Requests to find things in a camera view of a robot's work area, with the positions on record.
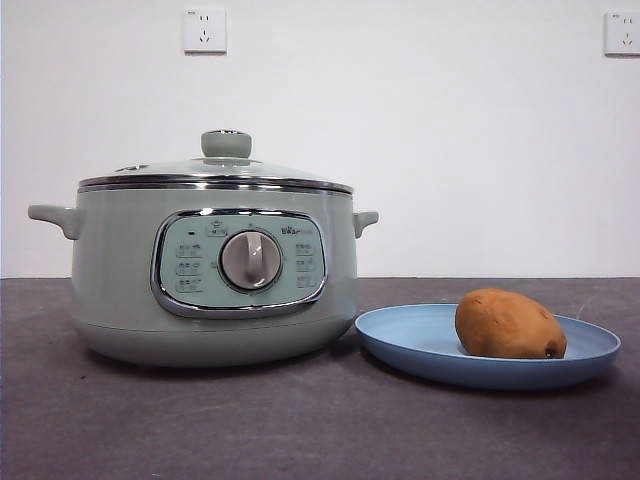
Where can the white wall socket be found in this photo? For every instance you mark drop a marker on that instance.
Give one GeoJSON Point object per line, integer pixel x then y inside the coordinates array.
{"type": "Point", "coordinates": [204, 30]}
{"type": "Point", "coordinates": [622, 34]}

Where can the blue round plate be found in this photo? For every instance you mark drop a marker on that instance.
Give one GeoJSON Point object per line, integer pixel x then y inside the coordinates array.
{"type": "Point", "coordinates": [412, 340]}

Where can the glass lid with green knob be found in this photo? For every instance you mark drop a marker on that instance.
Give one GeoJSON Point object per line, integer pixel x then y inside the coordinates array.
{"type": "Point", "coordinates": [225, 145]}

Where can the brown potato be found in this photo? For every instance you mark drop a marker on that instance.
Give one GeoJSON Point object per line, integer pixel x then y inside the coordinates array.
{"type": "Point", "coordinates": [507, 324]}

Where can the pale green electric steamer pot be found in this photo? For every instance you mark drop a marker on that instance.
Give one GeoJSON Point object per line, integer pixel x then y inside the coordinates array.
{"type": "Point", "coordinates": [115, 260]}

